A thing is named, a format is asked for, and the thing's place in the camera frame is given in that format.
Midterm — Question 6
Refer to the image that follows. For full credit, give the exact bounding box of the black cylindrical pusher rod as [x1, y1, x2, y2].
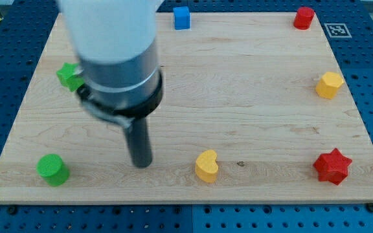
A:
[124, 118, 153, 168]

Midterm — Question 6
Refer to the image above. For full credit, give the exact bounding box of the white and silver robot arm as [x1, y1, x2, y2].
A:
[57, 0, 163, 168]

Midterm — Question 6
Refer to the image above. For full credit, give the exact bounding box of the yellow heart block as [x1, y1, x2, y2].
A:
[195, 150, 219, 183]

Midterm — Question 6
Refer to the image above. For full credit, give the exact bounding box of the green star block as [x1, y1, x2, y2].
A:
[56, 63, 84, 92]

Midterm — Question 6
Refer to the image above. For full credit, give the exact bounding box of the red star block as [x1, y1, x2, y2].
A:
[313, 148, 352, 185]

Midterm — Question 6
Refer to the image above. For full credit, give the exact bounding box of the green cylinder block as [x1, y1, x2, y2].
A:
[36, 154, 69, 186]

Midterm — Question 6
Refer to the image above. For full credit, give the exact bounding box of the wooden board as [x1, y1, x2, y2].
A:
[0, 12, 373, 205]

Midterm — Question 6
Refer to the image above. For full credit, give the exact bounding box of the blue cube block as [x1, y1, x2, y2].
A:
[173, 6, 190, 30]

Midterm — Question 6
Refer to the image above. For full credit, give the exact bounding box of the yellow hexagon block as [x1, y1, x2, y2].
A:
[315, 72, 345, 99]

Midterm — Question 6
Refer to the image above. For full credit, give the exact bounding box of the red cylinder block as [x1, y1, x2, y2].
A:
[293, 6, 315, 30]

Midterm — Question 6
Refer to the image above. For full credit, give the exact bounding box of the white fiducial marker tag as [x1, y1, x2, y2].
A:
[324, 23, 352, 38]

